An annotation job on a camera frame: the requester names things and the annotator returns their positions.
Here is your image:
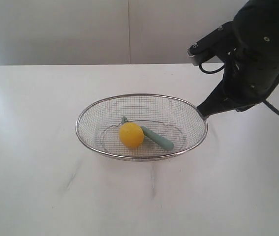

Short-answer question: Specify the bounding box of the steel wire mesh basket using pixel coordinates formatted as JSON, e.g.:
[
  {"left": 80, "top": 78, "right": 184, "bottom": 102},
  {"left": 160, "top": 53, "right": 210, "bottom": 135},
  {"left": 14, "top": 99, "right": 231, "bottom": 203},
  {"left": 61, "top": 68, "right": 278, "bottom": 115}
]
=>
[{"left": 75, "top": 93, "right": 208, "bottom": 161}]

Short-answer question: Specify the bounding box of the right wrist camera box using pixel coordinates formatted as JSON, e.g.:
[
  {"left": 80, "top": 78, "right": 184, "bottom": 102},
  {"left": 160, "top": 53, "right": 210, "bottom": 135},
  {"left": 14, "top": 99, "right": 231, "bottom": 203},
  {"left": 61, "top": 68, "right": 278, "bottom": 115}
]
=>
[{"left": 187, "top": 21, "right": 237, "bottom": 66}]

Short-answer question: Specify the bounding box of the yellow lemon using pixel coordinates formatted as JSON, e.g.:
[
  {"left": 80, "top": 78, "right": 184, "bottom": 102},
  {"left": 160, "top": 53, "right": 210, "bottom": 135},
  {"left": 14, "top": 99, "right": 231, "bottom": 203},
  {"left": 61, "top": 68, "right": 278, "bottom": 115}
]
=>
[{"left": 119, "top": 122, "right": 144, "bottom": 148}]

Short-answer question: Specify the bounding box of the teal handled peeler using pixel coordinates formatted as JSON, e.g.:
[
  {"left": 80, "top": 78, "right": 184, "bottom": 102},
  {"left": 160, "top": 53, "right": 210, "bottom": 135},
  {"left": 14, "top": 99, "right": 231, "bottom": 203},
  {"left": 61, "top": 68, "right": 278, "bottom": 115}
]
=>
[{"left": 121, "top": 117, "right": 174, "bottom": 151}]

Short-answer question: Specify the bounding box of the black right camera cable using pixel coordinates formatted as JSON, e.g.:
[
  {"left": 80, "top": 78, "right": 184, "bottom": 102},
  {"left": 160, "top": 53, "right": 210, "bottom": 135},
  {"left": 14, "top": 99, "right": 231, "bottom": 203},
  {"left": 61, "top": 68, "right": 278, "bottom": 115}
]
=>
[{"left": 198, "top": 49, "right": 279, "bottom": 125}]

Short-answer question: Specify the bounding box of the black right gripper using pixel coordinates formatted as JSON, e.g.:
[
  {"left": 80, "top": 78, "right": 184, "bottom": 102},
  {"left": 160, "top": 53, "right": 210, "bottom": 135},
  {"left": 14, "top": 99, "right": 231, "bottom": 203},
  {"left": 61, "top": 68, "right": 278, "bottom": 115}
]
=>
[{"left": 197, "top": 44, "right": 279, "bottom": 118}]

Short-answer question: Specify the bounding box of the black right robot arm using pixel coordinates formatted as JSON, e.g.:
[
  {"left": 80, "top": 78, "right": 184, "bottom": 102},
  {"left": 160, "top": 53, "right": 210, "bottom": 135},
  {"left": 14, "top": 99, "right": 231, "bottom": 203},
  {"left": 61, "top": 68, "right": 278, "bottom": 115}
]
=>
[{"left": 187, "top": 0, "right": 279, "bottom": 118}]

